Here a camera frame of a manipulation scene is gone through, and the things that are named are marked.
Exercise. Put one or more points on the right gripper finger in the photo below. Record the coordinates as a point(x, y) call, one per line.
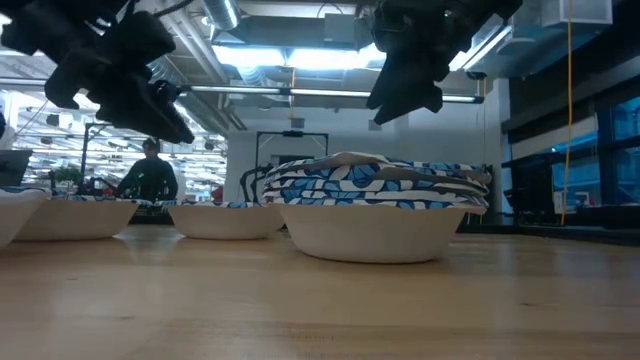
point(431, 92)
point(392, 95)

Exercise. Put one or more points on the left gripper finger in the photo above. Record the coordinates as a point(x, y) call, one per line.
point(145, 115)
point(72, 80)

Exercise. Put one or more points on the black background robot arm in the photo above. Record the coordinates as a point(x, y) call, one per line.
point(243, 182)

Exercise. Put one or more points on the person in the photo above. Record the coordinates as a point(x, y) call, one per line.
point(150, 180)

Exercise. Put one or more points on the long ceiling light tube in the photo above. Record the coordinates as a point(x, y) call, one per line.
point(325, 92)

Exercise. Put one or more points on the green potted plant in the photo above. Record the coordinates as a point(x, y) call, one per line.
point(67, 175)

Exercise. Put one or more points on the dark monitor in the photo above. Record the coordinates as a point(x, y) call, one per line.
point(12, 167)

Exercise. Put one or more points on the red background object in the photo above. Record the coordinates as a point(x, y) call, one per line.
point(218, 194)

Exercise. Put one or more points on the black cabinet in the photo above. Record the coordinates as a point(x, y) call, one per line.
point(530, 190)

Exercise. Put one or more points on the silver ventilation duct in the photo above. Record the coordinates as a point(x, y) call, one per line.
point(222, 12)

